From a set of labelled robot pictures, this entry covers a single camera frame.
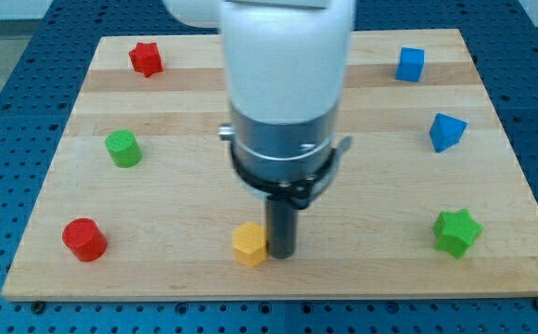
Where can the red star block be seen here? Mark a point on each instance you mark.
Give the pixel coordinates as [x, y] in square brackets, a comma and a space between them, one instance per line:
[146, 59]

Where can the blue triangular prism block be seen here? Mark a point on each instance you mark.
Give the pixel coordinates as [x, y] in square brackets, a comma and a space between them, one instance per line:
[446, 131]

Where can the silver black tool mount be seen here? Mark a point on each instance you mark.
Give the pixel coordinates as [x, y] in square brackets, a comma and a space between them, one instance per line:
[292, 162]

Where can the wooden board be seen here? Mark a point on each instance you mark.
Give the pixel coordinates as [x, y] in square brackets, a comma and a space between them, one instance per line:
[169, 219]

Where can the green cylinder block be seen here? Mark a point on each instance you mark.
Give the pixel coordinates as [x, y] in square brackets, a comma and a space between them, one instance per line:
[123, 148]

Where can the blue cube block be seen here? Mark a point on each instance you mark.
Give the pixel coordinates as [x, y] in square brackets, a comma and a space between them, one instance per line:
[411, 64]

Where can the yellow hexagon block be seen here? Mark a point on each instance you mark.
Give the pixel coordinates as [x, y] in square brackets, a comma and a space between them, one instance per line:
[249, 244]

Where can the green star block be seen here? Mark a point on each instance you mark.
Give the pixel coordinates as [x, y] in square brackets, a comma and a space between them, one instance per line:
[455, 232]

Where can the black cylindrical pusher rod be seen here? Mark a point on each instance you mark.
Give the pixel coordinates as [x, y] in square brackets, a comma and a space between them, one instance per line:
[281, 225]

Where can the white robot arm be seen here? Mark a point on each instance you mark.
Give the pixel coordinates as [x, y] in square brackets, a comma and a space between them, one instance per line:
[284, 65]

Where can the red cylinder block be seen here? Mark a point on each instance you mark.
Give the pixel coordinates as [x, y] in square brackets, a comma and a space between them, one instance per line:
[84, 239]

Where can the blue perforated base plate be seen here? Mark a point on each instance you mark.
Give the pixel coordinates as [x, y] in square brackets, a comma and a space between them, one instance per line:
[38, 97]

